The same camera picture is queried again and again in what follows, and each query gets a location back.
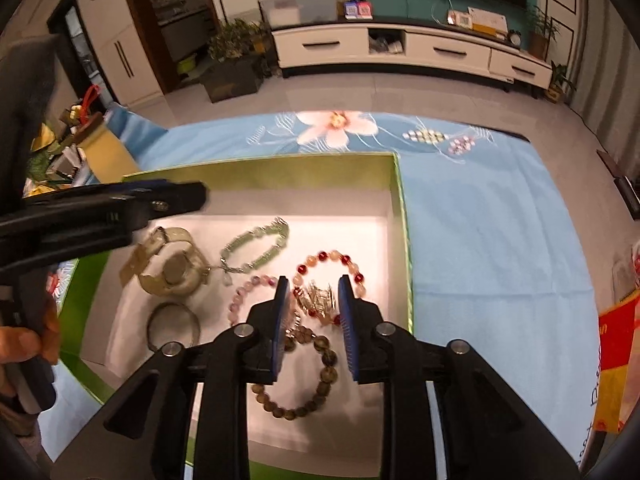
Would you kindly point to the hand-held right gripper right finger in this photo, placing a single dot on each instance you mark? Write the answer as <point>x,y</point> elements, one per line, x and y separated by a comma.
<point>350,330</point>

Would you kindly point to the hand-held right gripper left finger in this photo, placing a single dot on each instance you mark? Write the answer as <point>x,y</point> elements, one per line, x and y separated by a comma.
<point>280,330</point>

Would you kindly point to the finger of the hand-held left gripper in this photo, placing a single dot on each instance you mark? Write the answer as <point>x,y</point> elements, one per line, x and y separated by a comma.
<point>145,183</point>
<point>100,225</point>

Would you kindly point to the silver bangle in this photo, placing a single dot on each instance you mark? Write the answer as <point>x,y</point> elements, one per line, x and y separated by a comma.
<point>196,332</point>

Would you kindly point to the white wristwatch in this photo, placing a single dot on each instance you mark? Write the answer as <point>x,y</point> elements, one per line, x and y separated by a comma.
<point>172,267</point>

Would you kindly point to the green cardboard box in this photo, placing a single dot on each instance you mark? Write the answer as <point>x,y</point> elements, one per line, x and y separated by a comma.
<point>325,235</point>

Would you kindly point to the person's left hand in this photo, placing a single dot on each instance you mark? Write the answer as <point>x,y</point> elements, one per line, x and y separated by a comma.
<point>20,345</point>

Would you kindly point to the white tall cabinet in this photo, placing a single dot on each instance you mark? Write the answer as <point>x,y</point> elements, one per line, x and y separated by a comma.
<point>135,60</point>

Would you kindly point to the dark planter with plants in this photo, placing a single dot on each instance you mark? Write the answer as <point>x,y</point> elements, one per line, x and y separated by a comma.
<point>232,75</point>

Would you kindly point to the blue floral tablecloth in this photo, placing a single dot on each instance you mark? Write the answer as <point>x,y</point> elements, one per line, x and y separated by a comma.
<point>475,260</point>

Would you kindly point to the dark wooden display cabinet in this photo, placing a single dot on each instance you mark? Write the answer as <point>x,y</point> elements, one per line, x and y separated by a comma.
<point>175,10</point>

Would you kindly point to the white tv cabinet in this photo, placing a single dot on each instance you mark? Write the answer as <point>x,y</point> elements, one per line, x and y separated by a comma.
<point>325,45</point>

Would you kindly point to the clear storage bin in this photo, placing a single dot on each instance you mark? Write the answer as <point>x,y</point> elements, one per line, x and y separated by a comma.
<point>300,7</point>

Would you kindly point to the red and yellow bag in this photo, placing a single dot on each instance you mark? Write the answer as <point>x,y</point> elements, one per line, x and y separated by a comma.
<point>615,360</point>

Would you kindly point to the blue and red sign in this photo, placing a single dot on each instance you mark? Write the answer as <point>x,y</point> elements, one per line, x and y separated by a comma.
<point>357,8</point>

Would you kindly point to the white plastic bag red print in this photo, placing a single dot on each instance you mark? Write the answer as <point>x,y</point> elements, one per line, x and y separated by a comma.
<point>631,262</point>

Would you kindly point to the small potted plant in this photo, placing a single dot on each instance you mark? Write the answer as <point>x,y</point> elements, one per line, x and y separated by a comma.
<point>560,85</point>

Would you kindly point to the alarm clock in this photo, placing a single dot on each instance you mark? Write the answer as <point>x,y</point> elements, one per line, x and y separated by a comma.
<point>515,39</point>

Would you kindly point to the envelopes on cabinet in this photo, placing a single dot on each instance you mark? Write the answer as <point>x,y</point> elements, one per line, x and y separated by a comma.
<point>480,19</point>

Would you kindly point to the tall potted plant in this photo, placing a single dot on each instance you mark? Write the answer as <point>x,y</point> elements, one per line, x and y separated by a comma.
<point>540,35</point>

